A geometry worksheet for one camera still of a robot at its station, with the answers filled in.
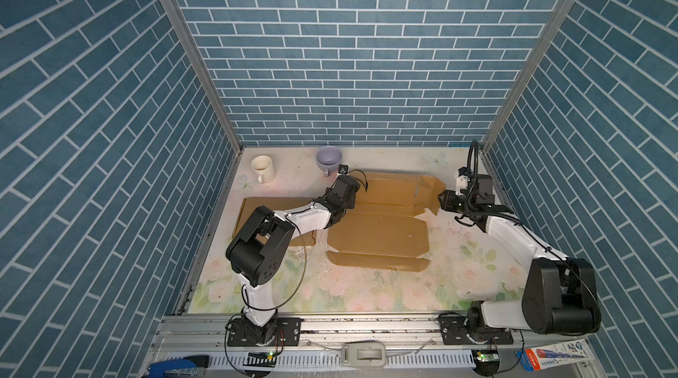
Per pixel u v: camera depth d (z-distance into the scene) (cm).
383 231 94
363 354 69
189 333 75
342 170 84
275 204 101
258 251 48
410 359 64
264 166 104
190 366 66
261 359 72
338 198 74
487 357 74
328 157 115
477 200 69
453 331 73
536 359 69
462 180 81
